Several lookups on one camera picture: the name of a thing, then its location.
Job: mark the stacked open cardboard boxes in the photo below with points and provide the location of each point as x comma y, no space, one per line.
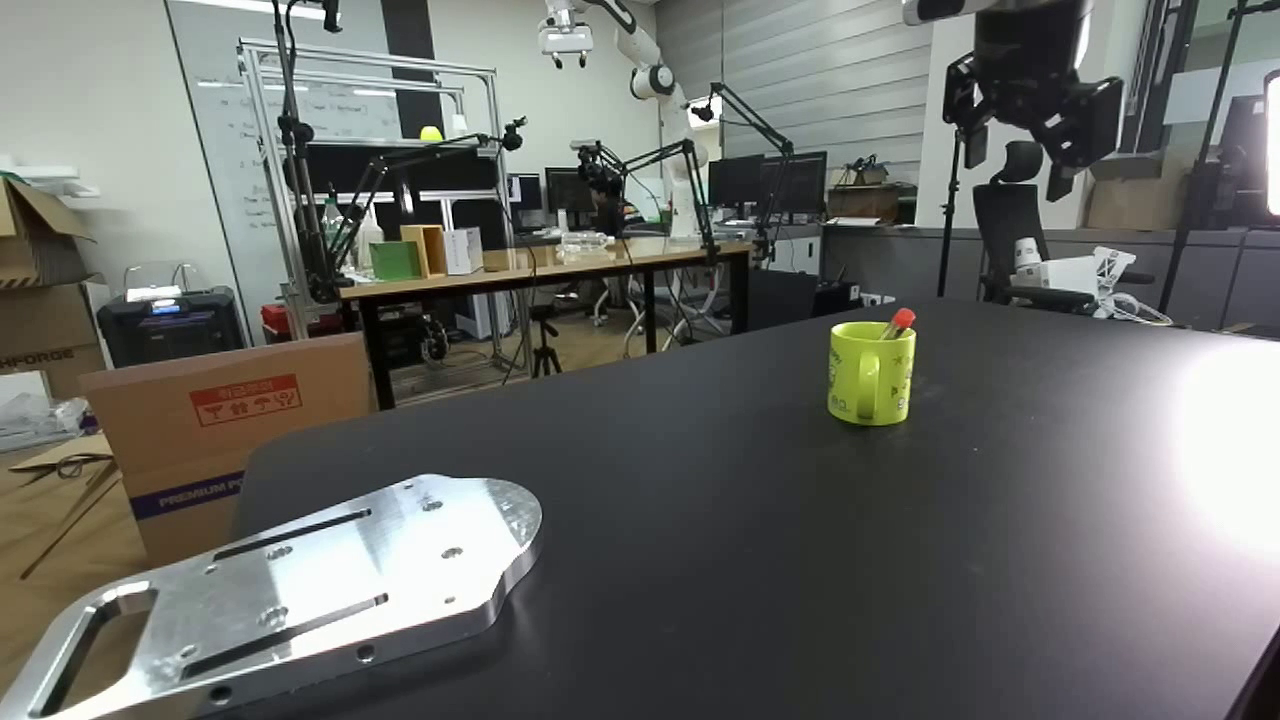
41,286

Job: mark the grey office partition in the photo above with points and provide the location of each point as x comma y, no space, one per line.
1202,273

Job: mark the white ceiling projector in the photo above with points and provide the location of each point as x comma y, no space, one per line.
565,42

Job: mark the green box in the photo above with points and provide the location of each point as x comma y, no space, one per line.
395,259

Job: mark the red capped marker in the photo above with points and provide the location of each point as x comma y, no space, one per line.
900,320

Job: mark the white box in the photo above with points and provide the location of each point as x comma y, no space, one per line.
466,248

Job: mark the cardboard box with red label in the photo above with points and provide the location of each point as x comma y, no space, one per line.
226,433

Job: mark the aluminium mounting plate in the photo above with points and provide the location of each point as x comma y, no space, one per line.
304,593

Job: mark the black office chair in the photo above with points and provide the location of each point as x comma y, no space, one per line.
1009,227

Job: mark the tall black tripod stand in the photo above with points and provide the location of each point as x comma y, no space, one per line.
300,203

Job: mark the small black tripod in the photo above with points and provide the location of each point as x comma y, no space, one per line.
540,346

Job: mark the small wooden box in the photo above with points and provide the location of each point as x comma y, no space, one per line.
426,240

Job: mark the black light stand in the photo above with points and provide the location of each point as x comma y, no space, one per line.
1204,145
948,213

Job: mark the black computer monitor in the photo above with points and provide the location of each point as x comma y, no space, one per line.
770,187
577,203

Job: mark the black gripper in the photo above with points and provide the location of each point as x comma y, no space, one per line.
1041,73

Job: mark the yellow ball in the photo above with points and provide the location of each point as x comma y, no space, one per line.
431,133

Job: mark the whiteboard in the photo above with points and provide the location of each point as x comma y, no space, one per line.
233,174

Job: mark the bright light panel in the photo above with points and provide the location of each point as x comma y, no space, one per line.
1274,145

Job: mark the long wooden desk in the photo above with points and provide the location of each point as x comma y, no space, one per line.
534,271

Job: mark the red fire extinguisher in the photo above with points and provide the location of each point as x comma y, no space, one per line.
279,320

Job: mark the black 3D printer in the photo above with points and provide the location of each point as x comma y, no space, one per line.
166,326

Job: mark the yellow-green mug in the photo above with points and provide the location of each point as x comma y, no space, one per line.
871,379

